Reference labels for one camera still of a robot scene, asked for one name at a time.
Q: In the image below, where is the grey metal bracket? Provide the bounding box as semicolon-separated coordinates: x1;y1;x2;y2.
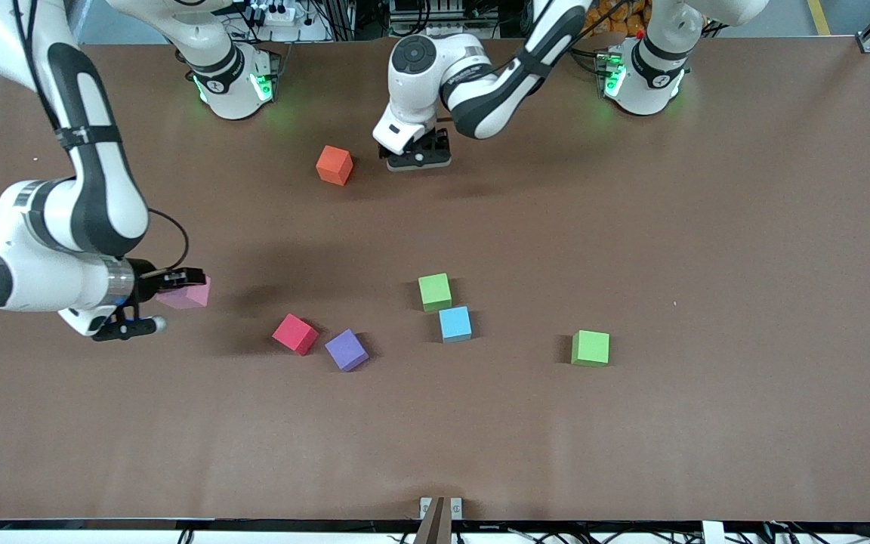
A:
419;496;464;522

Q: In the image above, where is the pile of orange objects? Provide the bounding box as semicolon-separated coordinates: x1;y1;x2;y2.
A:
585;0;651;37

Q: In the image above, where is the green foam cube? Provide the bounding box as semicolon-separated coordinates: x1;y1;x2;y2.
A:
571;329;610;368
418;273;453;313

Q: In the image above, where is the purple foam cube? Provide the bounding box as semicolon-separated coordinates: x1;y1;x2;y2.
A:
324;329;369;372

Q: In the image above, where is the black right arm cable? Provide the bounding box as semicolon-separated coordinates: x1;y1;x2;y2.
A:
11;0;191;274

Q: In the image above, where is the blue foam cube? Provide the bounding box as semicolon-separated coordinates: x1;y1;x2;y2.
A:
438;305;473;344

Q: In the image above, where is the white power strip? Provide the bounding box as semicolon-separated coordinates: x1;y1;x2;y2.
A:
248;2;301;25

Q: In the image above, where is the orange foam cube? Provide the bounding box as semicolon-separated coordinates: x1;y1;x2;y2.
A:
316;145;354;187

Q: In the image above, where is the red foam cube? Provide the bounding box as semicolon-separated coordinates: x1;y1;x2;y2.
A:
272;314;320;356

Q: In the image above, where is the pink foam cube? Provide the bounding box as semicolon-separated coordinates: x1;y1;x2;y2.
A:
156;276;211;310

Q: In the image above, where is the grey electronics unit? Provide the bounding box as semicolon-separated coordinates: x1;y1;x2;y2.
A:
388;0;500;39

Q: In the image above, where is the brown bar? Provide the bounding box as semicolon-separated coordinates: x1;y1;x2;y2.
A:
412;496;453;544

